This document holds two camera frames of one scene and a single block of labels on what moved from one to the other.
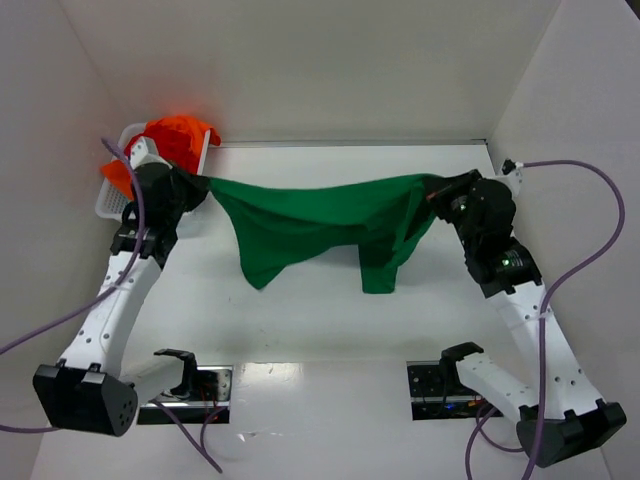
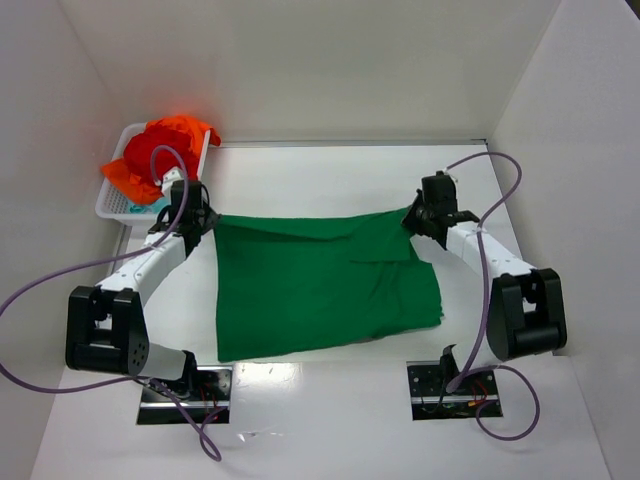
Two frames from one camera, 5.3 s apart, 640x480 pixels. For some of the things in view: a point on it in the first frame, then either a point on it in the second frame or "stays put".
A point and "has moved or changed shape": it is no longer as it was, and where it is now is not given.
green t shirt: [284, 228] has moved or changed shape
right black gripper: [451, 188] to [420, 220]
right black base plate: [432, 400] stays put
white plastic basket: [111, 204] stays put
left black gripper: [185, 181] to [201, 223]
